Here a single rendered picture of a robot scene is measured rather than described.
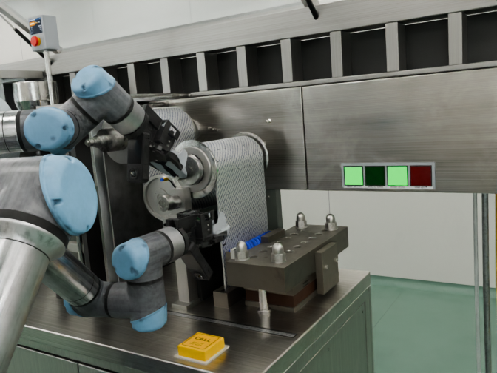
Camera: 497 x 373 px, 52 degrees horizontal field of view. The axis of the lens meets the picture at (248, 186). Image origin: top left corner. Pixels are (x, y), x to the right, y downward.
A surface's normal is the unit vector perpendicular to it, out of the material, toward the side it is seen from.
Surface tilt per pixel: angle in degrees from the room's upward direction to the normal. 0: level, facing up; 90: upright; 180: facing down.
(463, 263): 90
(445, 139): 90
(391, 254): 90
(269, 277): 90
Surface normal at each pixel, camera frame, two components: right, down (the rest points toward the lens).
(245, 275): -0.52, 0.17
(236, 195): 0.85, 0.01
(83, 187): 0.97, -0.14
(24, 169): -0.24, -0.64
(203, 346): -0.07, -0.99
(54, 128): 0.14, 0.14
